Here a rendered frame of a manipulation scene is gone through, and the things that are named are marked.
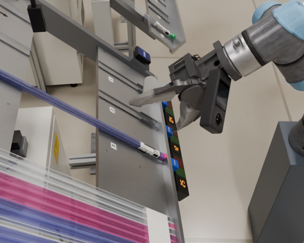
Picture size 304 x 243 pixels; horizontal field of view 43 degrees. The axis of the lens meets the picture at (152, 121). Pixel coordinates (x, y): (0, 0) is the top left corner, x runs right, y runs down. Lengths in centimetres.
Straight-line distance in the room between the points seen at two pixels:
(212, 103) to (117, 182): 25
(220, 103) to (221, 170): 114
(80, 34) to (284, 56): 54
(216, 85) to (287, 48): 14
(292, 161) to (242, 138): 79
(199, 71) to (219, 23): 200
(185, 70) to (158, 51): 170
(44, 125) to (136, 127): 35
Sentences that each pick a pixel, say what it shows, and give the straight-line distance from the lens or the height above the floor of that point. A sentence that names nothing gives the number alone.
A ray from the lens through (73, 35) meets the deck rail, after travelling 105.
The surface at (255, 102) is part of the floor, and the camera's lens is 218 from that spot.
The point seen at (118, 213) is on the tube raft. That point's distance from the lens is 73.
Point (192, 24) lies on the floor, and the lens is 273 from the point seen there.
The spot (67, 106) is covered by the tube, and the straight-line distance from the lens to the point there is 79.
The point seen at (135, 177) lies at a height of 78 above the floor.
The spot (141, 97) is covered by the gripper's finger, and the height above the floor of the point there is 96.
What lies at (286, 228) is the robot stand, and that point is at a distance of 154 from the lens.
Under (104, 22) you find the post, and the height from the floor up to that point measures 74.
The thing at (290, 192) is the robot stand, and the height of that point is 41.
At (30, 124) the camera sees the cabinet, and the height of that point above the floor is 62.
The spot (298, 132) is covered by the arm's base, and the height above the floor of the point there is 61.
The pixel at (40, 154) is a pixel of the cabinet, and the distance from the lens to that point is 112.
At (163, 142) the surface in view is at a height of 73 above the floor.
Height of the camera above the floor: 146
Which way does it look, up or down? 47 degrees down
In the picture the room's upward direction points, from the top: straight up
